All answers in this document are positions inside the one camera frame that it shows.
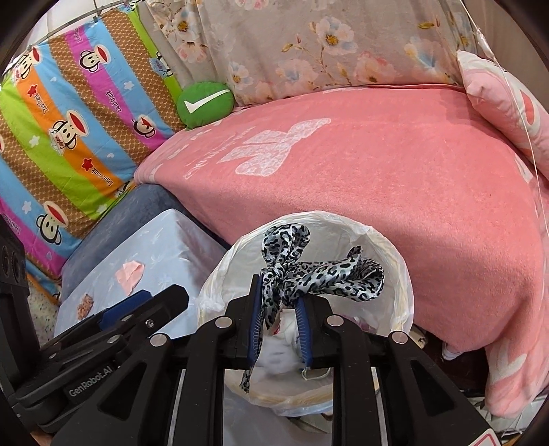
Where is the pink bow print blanket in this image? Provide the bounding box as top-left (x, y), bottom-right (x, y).
top-left (134, 83), bottom-right (549, 352)

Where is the leopard print scarf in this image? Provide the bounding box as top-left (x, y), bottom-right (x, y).
top-left (240, 223), bottom-right (385, 393)

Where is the striped monkey print quilt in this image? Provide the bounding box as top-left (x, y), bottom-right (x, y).
top-left (0, 9), bottom-right (185, 292)

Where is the pale pink cloth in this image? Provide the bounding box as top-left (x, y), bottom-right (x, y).
top-left (115, 260), bottom-right (147, 295)

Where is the floral beige cloth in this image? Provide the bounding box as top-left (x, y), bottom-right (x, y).
top-left (143, 0), bottom-right (485, 108)

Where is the speckled white cloth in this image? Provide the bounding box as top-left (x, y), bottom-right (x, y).
top-left (26, 296), bottom-right (61, 337)

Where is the tiger stripe scrunchie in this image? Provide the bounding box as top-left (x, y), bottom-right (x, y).
top-left (76, 294), bottom-right (96, 320)

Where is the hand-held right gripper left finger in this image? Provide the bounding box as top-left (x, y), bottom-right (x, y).
top-left (51, 274), bottom-right (264, 446)

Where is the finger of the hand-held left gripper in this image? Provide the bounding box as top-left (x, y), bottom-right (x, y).
top-left (15, 284), bottom-right (190, 434)
top-left (40, 289), bottom-right (153, 357)

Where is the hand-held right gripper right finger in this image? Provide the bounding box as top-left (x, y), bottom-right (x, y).
top-left (294, 296), bottom-right (494, 446)

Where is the pink white patterned sheet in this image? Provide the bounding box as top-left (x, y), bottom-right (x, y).
top-left (484, 326), bottom-right (549, 419)

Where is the pink floral pillow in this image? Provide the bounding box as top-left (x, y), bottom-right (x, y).
top-left (456, 49), bottom-right (549, 172)

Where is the blue-grey cushion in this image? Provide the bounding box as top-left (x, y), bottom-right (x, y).
top-left (60, 184), bottom-right (232, 296)

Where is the green check mark cushion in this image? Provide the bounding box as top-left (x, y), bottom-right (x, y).
top-left (177, 81), bottom-right (235, 130)

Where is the white bin with plastic liner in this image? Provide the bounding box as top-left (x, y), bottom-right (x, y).
top-left (195, 210), bottom-right (414, 419)

